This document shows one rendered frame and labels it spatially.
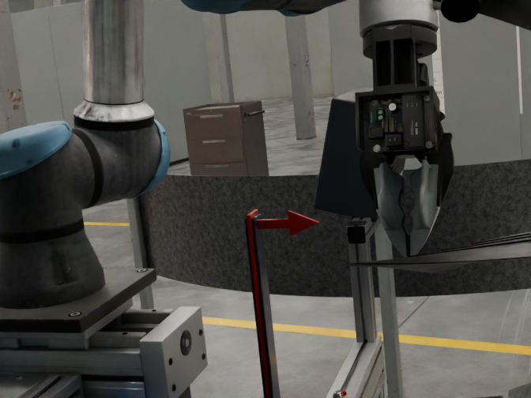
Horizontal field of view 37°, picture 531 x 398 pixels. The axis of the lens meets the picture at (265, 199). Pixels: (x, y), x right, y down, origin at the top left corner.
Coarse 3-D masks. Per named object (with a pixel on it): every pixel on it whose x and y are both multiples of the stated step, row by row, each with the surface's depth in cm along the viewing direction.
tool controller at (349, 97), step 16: (336, 96) 129; (352, 96) 131; (336, 112) 127; (352, 112) 126; (336, 128) 127; (352, 128) 127; (336, 144) 128; (352, 144) 127; (336, 160) 128; (352, 160) 128; (400, 160) 138; (320, 176) 130; (336, 176) 129; (352, 176) 128; (320, 192) 130; (336, 192) 130; (352, 192) 129; (368, 192) 128; (320, 208) 131; (336, 208) 130; (352, 208) 129; (368, 208) 129
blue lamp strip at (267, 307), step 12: (264, 252) 74; (264, 264) 74; (264, 276) 74; (264, 288) 74; (264, 300) 74; (264, 312) 74; (264, 324) 74; (264, 336) 74; (276, 360) 76; (276, 372) 76; (276, 384) 76; (276, 396) 76
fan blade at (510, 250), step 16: (496, 240) 72; (512, 240) 70; (528, 240) 68; (416, 256) 72; (432, 256) 69; (448, 256) 67; (464, 256) 66; (480, 256) 65; (496, 256) 64; (512, 256) 64; (528, 256) 63; (432, 272) 85
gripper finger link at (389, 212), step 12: (384, 168) 75; (384, 180) 75; (396, 180) 76; (384, 192) 74; (396, 192) 76; (384, 204) 73; (396, 204) 76; (384, 216) 73; (396, 216) 76; (384, 228) 76; (396, 228) 76; (396, 240) 76; (408, 240) 76; (408, 252) 75
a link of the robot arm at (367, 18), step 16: (368, 0) 75; (384, 0) 74; (400, 0) 73; (416, 0) 73; (432, 0) 75; (368, 16) 75; (384, 16) 73; (400, 16) 73; (416, 16) 73; (432, 16) 74; (368, 32) 76
